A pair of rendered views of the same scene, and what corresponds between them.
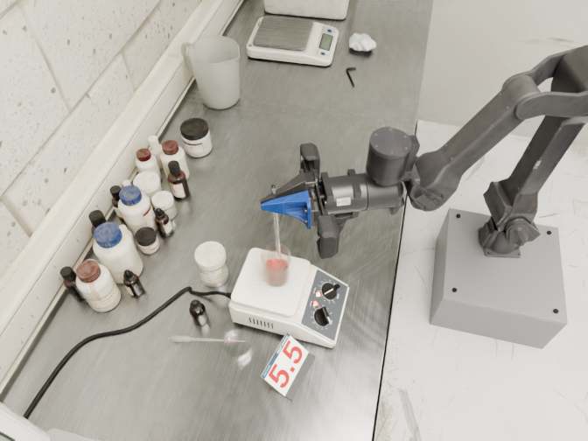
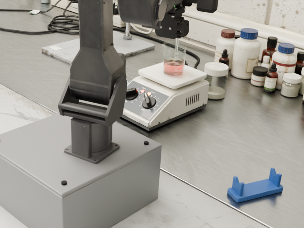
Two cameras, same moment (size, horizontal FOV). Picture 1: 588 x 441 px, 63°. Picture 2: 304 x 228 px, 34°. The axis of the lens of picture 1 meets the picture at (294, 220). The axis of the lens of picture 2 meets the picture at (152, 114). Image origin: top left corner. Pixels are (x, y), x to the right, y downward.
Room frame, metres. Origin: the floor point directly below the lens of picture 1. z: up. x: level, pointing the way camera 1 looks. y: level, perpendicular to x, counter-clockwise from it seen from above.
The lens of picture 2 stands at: (0.92, -0.95, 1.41)
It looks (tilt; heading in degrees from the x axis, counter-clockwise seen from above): 26 degrees down; 117
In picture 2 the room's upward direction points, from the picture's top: 3 degrees clockwise
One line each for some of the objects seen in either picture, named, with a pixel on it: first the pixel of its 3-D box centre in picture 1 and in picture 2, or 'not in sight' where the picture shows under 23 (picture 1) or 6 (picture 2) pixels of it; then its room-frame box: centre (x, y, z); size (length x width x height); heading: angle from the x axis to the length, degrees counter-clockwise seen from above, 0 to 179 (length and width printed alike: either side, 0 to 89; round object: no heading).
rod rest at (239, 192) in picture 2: not in sight; (256, 183); (0.74, -0.19, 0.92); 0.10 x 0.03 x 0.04; 53
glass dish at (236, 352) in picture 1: (237, 345); not in sight; (0.36, 0.10, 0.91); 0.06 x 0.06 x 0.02
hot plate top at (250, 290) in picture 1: (271, 281); (172, 73); (0.45, 0.04, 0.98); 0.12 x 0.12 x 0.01; 74
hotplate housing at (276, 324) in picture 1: (285, 296); (163, 93); (0.45, 0.02, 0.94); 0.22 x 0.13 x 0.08; 74
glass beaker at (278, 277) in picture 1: (277, 267); (173, 59); (0.46, 0.03, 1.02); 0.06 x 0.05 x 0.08; 52
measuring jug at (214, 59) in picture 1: (212, 73); not in sight; (1.10, 0.22, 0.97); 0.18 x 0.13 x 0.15; 62
